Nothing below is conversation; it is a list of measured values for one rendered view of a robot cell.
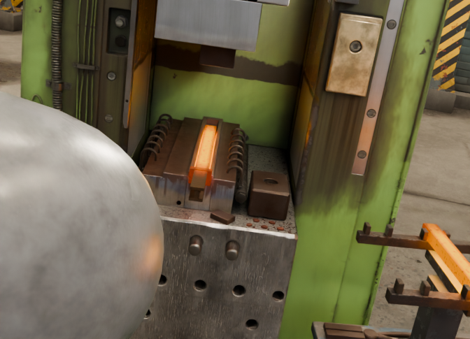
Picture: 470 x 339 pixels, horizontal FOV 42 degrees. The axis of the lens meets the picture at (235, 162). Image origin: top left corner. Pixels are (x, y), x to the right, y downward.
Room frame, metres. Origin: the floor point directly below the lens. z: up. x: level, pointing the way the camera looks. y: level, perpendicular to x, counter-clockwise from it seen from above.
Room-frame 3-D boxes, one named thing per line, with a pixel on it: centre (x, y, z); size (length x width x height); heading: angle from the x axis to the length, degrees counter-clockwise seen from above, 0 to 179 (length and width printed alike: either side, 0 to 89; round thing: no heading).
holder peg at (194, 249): (1.11, 0.06, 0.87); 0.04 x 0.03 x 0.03; 1
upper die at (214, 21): (1.40, 0.10, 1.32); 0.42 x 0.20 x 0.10; 1
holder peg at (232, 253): (1.11, -0.02, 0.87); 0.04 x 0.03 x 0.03; 1
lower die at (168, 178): (1.40, 0.10, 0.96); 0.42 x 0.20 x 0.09; 1
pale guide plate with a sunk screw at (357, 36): (1.32, -0.22, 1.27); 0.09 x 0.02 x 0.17; 91
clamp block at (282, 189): (1.25, -0.08, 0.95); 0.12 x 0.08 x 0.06; 1
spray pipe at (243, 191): (1.36, -0.02, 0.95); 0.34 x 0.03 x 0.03; 1
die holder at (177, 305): (1.41, 0.04, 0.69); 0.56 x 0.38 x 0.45; 1
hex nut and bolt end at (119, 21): (1.34, 0.29, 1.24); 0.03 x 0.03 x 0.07; 1
